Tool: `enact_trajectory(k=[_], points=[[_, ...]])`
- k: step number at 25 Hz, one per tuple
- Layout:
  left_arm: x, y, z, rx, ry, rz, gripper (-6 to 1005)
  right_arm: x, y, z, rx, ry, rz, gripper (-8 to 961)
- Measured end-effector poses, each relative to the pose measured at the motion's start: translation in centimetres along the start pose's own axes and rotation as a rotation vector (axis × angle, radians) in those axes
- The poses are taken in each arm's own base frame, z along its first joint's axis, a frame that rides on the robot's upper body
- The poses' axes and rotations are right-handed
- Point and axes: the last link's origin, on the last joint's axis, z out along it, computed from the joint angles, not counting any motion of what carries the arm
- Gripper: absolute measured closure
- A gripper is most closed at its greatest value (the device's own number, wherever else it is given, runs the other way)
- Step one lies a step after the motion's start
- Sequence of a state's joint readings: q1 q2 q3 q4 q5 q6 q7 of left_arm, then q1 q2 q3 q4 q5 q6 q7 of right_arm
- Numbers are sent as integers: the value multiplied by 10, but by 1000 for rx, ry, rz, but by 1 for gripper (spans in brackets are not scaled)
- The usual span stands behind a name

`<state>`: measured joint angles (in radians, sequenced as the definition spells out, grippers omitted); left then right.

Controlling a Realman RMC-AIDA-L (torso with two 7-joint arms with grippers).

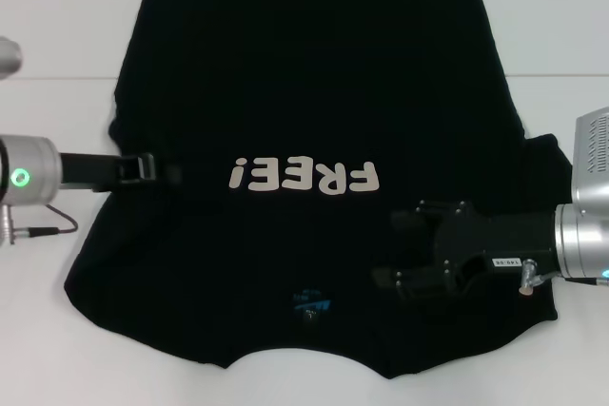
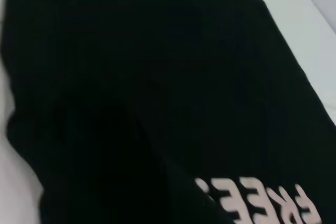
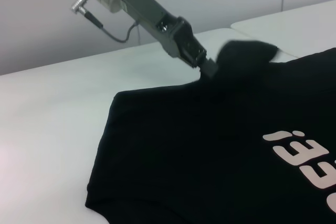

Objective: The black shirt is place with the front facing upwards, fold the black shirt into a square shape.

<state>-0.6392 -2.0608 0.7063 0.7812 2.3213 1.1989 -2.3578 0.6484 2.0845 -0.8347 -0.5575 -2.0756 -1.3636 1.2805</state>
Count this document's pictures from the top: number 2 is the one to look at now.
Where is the black shirt with FREE print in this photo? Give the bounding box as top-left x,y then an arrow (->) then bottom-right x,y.
0,0 -> 336,224

